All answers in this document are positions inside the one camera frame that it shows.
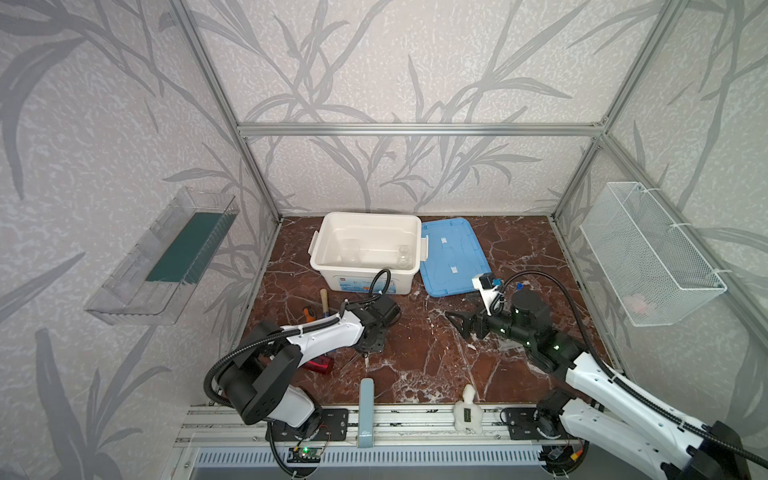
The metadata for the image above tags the white plastic storage bin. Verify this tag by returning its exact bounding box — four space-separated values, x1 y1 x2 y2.
308 212 427 295

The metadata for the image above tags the blue plastic bin lid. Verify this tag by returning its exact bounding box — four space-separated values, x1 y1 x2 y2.
420 218 491 298

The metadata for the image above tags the small clear plastic cup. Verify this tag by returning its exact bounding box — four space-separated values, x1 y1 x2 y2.
396 245 413 269

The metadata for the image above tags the clear plastic measuring beaker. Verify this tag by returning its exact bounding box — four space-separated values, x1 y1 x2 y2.
339 238 361 266

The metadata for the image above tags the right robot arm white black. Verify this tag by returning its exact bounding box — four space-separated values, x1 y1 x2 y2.
446 289 767 479

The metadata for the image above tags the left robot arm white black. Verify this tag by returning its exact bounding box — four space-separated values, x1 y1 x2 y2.
203 294 401 438

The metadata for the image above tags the light blue rectangular bar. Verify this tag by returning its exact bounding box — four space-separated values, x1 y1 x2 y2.
357 378 375 449

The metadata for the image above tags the red cylindrical tool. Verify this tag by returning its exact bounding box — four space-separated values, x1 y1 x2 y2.
302 355 335 375

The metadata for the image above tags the white plastic wash bottle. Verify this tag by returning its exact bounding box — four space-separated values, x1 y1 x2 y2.
452 384 483 435

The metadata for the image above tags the pink object in basket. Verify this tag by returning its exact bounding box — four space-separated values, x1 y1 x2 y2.
623 294 656 318

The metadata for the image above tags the wooden handle brush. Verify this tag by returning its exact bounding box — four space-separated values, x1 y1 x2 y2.
320 289 330 317

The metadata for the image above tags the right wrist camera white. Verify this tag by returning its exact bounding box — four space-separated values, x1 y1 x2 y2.
472 273 504 316

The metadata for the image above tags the orange handled tool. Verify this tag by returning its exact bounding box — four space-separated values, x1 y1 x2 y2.
302 307 316 323

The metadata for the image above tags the white wire mesh basket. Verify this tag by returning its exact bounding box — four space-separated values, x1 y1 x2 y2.
580 182 728 327

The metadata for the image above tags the clear wall shelf green liner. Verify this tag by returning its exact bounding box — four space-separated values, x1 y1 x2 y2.
85 187 240 326

